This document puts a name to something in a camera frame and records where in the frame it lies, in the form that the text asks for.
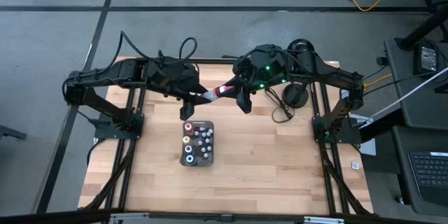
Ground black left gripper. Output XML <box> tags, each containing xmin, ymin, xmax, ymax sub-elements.
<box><xmin>145</xmin><ymin>59</ymin><xmax>214</xmax><ymax>122</ymax></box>

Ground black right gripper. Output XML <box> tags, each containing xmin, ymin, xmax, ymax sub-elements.
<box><xmin>223</xmin><ymin>43</ymin><xmax>292</xmax><ymax>115</ymax></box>

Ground pink food coloring bottle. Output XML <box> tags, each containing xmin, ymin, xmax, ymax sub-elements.
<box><xmin>202</xmin><ymin>85</ymin><xmax>235</xmax><ymax>102</ymax></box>

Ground black desk lamp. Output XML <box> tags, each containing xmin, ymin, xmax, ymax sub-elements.
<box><xmin>281</xmin><ymin>38</ymin><xmax>320</xmax><ymax>109</ymax></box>

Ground smoky transparent plastic bin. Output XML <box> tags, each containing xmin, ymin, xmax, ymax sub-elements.
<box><xmin>179</xmin><ymin>120</ymin><xmax>215</xmax><ymax>167</ymax></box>

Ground white paper sheet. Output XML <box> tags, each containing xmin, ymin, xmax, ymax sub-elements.
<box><xmin>351</xmin><ymin>113</ymin><xmax>378</xmax><ymax>157</ymax></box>

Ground white rod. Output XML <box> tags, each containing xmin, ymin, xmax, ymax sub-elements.
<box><xmin>370</xmin><ymin>66</ymin><xmax>448</xmax><ymax>118</ymax></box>

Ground black side desk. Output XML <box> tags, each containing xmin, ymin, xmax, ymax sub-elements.
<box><xmin>384</xmin><ymin>37</ymin><xmax>448</xmax><ymax>131</ymax></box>
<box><xmin>391</xmin><ymin>125</ymin><xmax>448</xmax><ymax>218</ymax></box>

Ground black stand legs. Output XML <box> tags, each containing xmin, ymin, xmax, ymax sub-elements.
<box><xmin>395</xmin><ymin>0</ymin><xmax>448</xmax><ymax>52</ymax></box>

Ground black crossbeam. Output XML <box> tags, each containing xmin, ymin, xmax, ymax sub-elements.
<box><xmin>0</xmin><ymin>208</ymin><xmax>448</xmax><ymax>224</ymax></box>

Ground black power adapter with label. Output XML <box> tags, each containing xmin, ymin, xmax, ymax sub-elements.
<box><xmin>414</xmin><ymin>41</ymin><xmax>441</xmax><ymax>76</ymax></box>

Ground grey chair leg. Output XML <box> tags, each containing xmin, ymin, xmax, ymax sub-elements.
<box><xmin>0</xmin><ymin>125</ymin><xmax>28</xmax><ymax>141</ymax></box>

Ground black laptop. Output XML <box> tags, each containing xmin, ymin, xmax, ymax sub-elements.
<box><xmin>407</xmin><ymin>150</ymin><xmax>448</xmax><ymax>208</ymax></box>

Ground black lamp cable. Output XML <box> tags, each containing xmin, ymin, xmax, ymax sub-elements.
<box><xmin>264</xmin><ymin>86</ymin><xmax>295</xmax><ymax>124</ymax></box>

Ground black aluminium table frame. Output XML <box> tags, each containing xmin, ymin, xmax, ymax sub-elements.
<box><xmin>78</xmin><ymin>49</ymin><xmax>374</xmax><ymax>216</ymax></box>

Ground silver bracket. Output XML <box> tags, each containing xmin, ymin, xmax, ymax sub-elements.
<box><xmin>303</xmin><ymin>216</ymin><xmax>346</xmax><ymax>224</ymax></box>
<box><xmin>108</xmin><ymin>212</ymin><xmax>151</xmax><ymax>224</ymax></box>

